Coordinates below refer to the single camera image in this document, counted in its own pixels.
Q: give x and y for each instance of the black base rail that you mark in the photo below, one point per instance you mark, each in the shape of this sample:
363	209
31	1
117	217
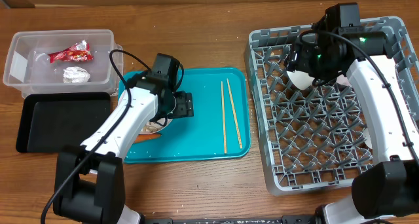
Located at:
285	219

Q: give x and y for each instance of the white bowl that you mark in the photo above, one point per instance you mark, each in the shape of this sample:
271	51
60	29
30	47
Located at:
300	79

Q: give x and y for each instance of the teal plastic tray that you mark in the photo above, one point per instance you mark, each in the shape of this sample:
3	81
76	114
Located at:
201	137

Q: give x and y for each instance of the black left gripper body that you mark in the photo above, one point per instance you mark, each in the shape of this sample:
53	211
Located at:
183	107

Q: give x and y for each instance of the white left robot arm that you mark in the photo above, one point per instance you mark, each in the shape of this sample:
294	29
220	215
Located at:
89	185

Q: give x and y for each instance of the white tissue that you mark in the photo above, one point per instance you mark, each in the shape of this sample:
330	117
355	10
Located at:
76	75

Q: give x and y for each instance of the grey dishwasher rack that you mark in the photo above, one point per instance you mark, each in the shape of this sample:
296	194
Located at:
312	139

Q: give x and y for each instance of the white cup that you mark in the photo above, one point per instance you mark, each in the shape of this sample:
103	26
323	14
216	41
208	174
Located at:
367	137

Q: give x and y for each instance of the pink bowl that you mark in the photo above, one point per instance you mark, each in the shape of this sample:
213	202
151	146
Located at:
342	81

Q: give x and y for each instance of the clear plastic bin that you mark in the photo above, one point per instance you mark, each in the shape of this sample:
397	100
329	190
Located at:
29	70

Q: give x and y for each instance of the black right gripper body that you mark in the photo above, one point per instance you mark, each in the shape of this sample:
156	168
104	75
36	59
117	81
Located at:
318	65

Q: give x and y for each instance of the orange carrot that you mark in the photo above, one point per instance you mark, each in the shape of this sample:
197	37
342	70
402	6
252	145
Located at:
146	137

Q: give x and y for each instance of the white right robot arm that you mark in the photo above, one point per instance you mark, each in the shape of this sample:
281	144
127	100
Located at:
390	187

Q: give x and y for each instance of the wooden chopstick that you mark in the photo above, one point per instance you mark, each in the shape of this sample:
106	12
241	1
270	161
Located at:
234	115
223	118

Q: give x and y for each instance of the red snack wrapper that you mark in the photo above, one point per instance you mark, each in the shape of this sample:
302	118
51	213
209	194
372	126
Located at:
79	52

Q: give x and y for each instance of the black plastic tray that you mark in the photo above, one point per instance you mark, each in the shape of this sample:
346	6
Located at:
51	121

